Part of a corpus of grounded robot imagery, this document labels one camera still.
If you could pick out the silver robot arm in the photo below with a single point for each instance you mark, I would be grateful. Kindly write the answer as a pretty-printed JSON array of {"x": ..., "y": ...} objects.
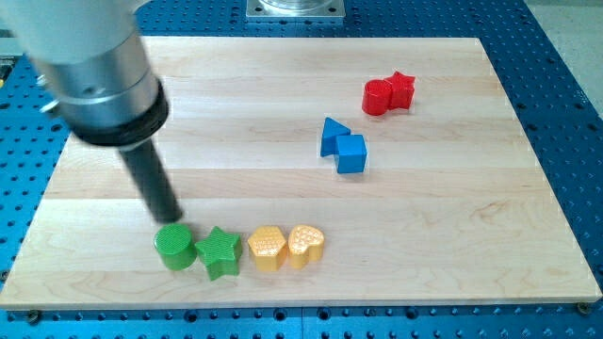
[{"x": 91, "y": 58}]

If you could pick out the blue triangle block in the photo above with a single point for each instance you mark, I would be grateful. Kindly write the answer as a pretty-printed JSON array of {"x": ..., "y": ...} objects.
[{"x": 331, "y": 130}]

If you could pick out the blue cube block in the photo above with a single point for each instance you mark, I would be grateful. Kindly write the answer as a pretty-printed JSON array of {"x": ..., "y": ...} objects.
[{"x": 351, "y": 154}]

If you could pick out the yellow heart block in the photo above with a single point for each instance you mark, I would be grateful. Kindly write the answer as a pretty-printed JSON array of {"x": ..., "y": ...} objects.
[{"x": 305, "y": 245}]

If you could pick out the yellow hexagon block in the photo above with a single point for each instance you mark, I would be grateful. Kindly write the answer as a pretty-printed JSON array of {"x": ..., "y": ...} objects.
[{"x": 268, "y": 248}]

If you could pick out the red cylinder block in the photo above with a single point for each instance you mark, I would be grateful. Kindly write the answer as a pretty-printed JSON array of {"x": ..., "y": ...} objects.
[{"x": 376, "y": 97}]

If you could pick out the wooden board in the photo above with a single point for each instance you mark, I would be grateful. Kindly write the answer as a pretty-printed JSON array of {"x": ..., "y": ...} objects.
[{"x": 453, "y": 206}]

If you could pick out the green star block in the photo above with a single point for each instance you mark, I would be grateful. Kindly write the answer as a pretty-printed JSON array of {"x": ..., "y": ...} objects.
[{"x": 220, "y": 252}]

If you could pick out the red star block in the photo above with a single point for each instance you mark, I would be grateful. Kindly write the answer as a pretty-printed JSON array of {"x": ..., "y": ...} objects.
[{"x": 402, "y": 90}]

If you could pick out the green cylinder block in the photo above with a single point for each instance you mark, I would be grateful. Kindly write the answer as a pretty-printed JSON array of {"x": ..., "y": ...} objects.
[{"x": 174, "y": 244}]

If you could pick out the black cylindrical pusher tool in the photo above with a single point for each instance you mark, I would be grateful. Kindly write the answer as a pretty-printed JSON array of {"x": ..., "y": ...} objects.
[{"x": 147, "y": 171}]

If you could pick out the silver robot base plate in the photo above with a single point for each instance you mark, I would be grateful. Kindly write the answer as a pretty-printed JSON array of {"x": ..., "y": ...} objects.
[{"x": 268, "y": 9}]

